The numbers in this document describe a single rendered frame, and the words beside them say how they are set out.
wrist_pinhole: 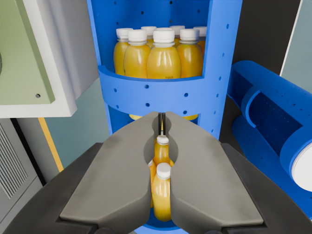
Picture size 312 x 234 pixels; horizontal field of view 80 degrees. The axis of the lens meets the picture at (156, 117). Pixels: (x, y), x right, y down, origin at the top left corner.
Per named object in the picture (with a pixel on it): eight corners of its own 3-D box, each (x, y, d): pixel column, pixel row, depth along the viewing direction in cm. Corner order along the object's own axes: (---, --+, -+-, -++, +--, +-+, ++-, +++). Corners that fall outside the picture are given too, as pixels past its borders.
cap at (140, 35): (144, 36, 41) (143, 27, 40) (149, 38, 37) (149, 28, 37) (126, 37, 40) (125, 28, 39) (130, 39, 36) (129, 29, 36)
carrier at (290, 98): (253, 51, 129) (215, 74, 137) (383, 109, 53) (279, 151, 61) (267, 85, 140) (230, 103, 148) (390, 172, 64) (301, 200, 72)
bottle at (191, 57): (193, 126, 43) (201, 38, 34) (165, 119, 46) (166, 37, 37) (202, 113, 48) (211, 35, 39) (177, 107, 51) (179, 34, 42)
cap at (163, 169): (171, 177, 48) (171, 172, 48) (155, 176, 49) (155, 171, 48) (171, 166, 52) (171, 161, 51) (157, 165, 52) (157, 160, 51)
